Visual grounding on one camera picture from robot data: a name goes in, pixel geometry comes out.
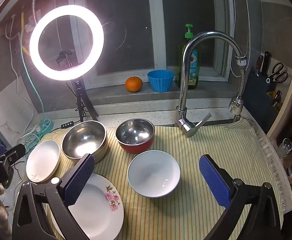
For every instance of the red steel bowl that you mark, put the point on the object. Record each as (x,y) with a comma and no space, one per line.
(134,132)

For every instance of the green dish soap bottle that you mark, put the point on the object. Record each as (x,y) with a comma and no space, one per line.
(192,75)

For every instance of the dark knife holder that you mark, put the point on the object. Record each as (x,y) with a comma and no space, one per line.
(258,100)

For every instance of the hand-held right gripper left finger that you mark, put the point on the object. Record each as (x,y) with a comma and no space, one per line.
(78,180)

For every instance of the orange fruit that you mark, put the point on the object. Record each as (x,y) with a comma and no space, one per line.
(133,84)

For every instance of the blue fluted cup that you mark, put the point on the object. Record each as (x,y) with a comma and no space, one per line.
(160,82)

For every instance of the white water heater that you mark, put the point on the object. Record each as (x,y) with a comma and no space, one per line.
(18,2)

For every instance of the yellow striped cloth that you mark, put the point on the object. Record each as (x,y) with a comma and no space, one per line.
(211,140)

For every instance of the chrome faucet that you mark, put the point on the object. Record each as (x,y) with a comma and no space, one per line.
(186,80)

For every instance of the black scissors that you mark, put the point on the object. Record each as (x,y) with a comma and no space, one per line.
(278,73)

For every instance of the teal round power strip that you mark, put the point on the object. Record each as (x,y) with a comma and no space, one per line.
(45,125)

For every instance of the black tripod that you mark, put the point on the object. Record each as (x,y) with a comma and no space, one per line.
(80,100)

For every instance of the white window frame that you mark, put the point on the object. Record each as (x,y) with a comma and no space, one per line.
(158,30)

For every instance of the small white dish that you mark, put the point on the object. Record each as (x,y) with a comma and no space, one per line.
(42,160)

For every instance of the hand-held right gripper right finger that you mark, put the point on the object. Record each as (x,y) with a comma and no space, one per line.
(214,180)

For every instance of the clear drinking glass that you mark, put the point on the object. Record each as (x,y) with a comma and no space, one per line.
(285,147)

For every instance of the floral white plate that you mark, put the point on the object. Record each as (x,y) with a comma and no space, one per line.
(98,215)

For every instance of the light blue ceramic bowl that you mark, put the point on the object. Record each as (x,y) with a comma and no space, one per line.
(153,172)

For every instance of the black inline remote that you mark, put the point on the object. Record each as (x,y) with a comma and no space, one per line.
(67,125)

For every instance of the cream steel bowl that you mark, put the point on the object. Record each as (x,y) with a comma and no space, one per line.
(84,140)

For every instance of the black phone clamp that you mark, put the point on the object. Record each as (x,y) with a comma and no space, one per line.
(63,56)

